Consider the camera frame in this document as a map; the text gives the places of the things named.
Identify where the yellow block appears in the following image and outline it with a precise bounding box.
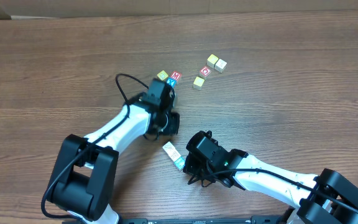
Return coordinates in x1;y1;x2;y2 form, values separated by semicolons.
206;54;219;68
157;70;169;82
193;77;204;90

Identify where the white W block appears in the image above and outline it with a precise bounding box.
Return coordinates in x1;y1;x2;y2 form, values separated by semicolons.
167;149;181;162

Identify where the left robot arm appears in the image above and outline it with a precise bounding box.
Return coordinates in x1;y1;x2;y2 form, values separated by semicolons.
41;102;180;223

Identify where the white block upper right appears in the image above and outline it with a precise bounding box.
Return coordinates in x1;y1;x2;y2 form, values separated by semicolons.
214;58;227;73

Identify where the yellow block centre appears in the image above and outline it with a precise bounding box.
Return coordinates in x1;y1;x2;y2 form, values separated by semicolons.
193;77;204;90

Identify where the blue X block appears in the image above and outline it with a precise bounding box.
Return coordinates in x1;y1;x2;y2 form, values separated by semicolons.
166;78;177;88

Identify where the yellow block upper right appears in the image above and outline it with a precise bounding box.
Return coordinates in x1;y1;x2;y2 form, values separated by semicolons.
206;54;219;68

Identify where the white animal block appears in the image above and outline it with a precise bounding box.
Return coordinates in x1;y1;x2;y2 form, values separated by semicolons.
162;141;176;154

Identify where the blue L block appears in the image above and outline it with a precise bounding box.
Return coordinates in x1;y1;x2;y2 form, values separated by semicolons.
173;157;185;170

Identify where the red O block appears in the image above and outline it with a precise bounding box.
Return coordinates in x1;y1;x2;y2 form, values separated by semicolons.
200;66;211;80

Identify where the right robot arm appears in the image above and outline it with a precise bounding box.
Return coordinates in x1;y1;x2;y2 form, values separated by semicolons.
183;149;358;223

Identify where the red M block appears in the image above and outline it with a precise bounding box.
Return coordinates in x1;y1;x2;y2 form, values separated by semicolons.
170;71;182;83

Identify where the yellow block left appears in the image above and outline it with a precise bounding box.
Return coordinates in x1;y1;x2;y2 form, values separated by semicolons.
157;70;169;82

